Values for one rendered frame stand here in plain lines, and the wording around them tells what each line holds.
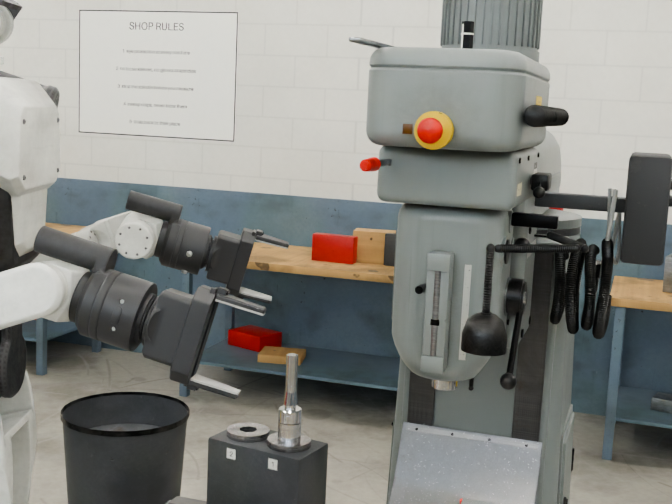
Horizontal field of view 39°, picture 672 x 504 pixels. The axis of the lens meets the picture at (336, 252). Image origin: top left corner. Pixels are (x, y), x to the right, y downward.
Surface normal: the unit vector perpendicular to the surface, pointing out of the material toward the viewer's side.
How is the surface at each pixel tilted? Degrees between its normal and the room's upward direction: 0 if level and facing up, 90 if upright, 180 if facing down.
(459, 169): 90
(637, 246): 90
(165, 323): 84
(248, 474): 90
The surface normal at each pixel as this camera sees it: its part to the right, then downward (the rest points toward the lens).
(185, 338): -0.07, 0.04
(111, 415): 0.46, 0.09
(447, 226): -0.31, 0.13
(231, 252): 0.07, 0.26
